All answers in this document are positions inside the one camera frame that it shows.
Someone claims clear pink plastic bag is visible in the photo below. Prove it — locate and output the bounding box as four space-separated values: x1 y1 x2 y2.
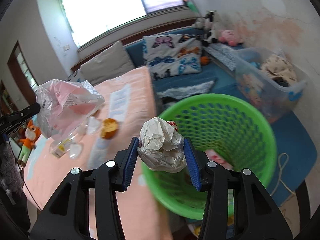
36 79 105 140

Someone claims pink franzzi snack bag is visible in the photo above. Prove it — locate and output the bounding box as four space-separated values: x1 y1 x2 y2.
205 149 233 170

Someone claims white paper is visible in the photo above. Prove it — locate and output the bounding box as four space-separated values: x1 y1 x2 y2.
138 117 187 173

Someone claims orange fox plush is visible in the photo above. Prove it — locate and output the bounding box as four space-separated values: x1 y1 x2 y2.
17 120 41 167

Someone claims clear box yellow label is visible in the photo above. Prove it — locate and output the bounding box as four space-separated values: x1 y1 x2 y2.
49 138 74 158

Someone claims small clear plastic cup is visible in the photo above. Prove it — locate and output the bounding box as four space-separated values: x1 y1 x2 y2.
69 143 83 159

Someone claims blue sofa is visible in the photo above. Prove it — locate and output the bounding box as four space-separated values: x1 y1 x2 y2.
123 27 318 205

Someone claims clear plastic dome cup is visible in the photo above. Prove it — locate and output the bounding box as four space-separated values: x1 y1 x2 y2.
86 116 102 135

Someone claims green plastic basket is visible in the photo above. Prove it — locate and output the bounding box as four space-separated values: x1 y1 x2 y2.
142 94 277 220

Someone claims pink hello blanket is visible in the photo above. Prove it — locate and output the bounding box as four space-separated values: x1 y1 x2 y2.
23 67 172 239

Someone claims orange peel half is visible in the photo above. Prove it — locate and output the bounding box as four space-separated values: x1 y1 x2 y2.
100 118 119 139

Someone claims beige cushion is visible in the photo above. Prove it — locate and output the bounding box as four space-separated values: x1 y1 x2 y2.
80 41 135 86

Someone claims red net bag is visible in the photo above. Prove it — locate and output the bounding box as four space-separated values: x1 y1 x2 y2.
167 121 178 131

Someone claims clear plastic storage bin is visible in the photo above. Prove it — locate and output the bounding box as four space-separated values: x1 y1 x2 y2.
233 47 306 123

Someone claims grey patterned cloth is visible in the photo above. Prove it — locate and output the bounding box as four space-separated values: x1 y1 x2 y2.
157 80 216 100

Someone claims patterned bolster cloth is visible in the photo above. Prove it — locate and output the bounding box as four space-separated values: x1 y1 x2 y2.
203 43 236 72

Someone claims small orange ball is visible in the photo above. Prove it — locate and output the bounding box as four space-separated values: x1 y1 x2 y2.
200 56 210 66

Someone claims butterfly print pillow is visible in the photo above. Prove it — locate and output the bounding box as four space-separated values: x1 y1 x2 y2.
143 34 202 80

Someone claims pink plush toy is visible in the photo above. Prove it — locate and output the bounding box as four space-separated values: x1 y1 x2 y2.
218 30 243 47

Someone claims cow plush toy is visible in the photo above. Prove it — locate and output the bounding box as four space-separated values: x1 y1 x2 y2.
202 10 222 47

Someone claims grey plush toy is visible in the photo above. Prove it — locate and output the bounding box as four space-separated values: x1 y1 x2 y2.
192 17 206 30

